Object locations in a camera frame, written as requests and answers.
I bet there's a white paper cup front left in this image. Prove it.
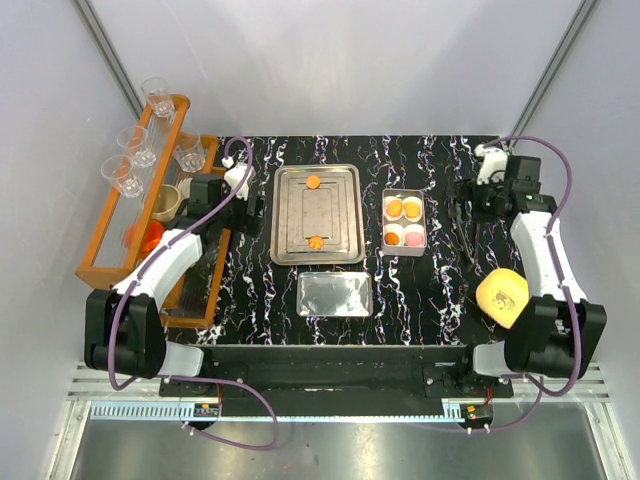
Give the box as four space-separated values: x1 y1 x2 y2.
383 223 404 247

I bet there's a clear glass cup middle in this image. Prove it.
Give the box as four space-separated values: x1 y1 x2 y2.
116 126 156 169

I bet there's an orange swirl cookie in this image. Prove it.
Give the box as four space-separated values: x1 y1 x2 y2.
308 235 324 250

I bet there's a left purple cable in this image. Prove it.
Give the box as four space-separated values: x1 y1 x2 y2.
108 135 282 451

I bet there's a yellow sandwich cookie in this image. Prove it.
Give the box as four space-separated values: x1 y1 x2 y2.
403 201 422 219
385 198 403 218

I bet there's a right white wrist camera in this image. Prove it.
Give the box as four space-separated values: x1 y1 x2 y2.
474 144 508 186

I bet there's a steel baking tray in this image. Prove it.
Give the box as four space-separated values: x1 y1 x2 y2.
270 164 365 266

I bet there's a purple cable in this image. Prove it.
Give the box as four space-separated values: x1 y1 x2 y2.
409 135 586 434
108 135 282 451

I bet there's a yellow plastic plate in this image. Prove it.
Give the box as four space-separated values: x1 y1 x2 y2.
475 268 529 330

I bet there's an orange plastic cup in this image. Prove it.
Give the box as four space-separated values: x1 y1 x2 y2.
123 219 165 256

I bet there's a clear glass cup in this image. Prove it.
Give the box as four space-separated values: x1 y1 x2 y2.
101 154 144 198
116 126 156 169
141 77 175 118

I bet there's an orange wooden rack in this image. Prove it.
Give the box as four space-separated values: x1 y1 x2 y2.
76 94 231 329

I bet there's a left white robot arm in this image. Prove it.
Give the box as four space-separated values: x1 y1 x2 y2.
84 163 263 396

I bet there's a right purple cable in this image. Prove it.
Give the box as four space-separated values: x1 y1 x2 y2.
409 135 586 434

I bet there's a white paper cup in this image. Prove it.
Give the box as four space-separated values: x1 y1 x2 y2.
383 196 404 222
383 223 404 247
402 196 423 223
404 223 426 248

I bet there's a white paper cup back left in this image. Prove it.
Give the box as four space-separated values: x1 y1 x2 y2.
383 196 404 222

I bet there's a white paper cup back right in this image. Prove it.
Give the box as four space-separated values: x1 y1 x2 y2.
402 196 423 223

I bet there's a clear glass cup lower shelf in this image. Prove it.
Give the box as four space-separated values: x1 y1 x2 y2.
174 131 205 173

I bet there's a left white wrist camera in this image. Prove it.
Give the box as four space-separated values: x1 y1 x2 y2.
222 157 255 200

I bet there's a white paper cup front right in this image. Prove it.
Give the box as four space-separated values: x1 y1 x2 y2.
404 223 426 248

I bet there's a clear glass cup near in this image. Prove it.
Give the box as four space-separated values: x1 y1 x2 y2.
101 154 144 198

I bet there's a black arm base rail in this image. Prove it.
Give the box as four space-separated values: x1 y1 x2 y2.
157 343 516 419

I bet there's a beige ceramic cup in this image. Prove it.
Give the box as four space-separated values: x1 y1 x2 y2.
152 184 183 224

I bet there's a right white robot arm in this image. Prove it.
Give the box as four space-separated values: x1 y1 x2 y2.
453 147 607 397

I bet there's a silver tin lid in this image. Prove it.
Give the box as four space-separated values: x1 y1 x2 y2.
296 272 373 318

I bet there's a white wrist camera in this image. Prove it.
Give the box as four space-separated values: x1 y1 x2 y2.
474 144 508 186
222 157 255 200

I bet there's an orange chocolate chip cookie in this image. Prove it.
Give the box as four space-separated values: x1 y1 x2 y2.
384 231 401 246

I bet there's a tan round cookie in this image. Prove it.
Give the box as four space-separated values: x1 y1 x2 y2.
306 175 320 189

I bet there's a clear glass cup far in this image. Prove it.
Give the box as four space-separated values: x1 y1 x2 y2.
141 77 175 118

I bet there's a pink sandwich cookie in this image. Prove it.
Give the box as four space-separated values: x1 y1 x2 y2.
405 231 424 248

